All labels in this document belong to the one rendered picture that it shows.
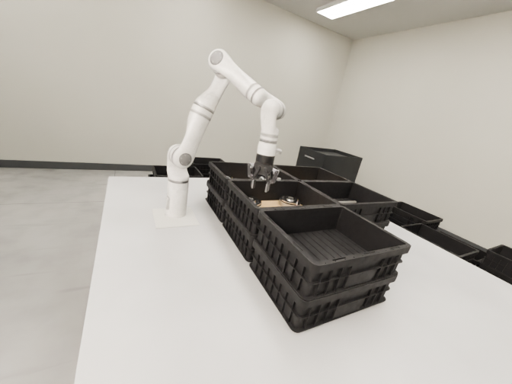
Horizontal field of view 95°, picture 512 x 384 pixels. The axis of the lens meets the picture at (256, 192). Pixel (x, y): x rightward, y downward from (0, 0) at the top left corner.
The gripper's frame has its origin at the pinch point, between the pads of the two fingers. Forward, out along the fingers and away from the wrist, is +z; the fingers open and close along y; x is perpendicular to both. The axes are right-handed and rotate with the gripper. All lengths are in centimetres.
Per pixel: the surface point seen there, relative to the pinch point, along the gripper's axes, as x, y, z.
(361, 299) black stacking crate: -22, 46, 18
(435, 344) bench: -21, 68, 24
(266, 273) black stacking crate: -28.6, 17.1, 17.3
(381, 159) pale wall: 373, 83, 20
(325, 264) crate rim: -39, 33, 1
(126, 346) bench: -63, -3, 23
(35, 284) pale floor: -29, -123, 92
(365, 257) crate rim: -28, 42, 1
